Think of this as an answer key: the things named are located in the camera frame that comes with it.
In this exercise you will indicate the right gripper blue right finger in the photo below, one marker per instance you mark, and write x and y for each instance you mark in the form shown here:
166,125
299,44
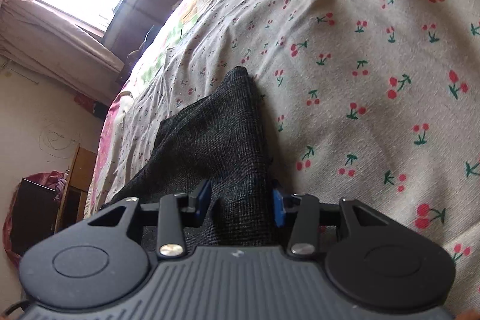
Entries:
289,207

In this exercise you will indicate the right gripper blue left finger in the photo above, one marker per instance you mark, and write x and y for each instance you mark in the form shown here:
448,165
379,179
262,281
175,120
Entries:
186,209

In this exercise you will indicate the dark grey knit pants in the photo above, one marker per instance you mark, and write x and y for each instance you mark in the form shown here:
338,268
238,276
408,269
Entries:
220,138

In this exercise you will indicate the wooden tv cabinet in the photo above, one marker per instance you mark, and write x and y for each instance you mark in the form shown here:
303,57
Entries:
73,201

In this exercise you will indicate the black television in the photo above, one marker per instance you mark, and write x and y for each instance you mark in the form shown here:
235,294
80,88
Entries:
33,217

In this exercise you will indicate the cherry print bed sheet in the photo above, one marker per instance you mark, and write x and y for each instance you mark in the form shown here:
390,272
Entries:
374,98

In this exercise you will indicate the right beige curtain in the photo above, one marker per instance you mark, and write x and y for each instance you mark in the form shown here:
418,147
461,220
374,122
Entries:
40,40

